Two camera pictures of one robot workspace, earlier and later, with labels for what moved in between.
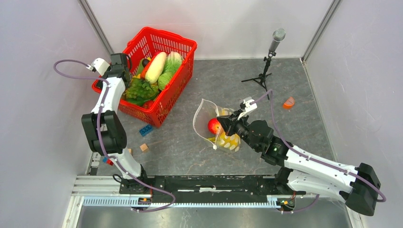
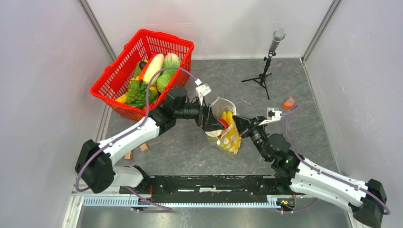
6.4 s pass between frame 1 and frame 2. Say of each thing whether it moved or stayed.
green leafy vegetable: moved
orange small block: stayed
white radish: stayed
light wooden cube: stayed
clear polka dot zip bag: moved
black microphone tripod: stayed
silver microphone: stayed
